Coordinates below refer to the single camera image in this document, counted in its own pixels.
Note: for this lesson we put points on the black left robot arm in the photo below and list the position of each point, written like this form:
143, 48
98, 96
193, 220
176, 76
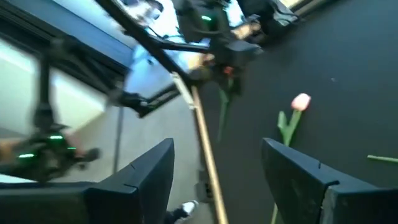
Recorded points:
199, 28

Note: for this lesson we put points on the black diagonal frame strut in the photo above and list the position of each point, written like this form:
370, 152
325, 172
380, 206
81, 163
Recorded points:
146, 40

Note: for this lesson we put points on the person's shoe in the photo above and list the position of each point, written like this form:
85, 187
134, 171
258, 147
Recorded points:
189, 207

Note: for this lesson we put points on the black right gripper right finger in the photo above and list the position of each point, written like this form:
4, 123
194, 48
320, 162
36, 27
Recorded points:
298, 193

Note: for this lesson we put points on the red artificial tulip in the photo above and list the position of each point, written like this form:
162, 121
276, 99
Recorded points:
228, 70

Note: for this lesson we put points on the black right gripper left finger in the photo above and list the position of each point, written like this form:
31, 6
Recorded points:
140, 193

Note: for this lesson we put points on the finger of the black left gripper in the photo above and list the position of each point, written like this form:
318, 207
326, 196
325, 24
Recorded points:
220, 77
238, 79

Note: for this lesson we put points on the black device with green lights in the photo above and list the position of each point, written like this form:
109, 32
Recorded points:
46, 158

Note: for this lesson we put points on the pink artificial tulip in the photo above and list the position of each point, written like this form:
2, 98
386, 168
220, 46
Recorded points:
301, 101
382, 159

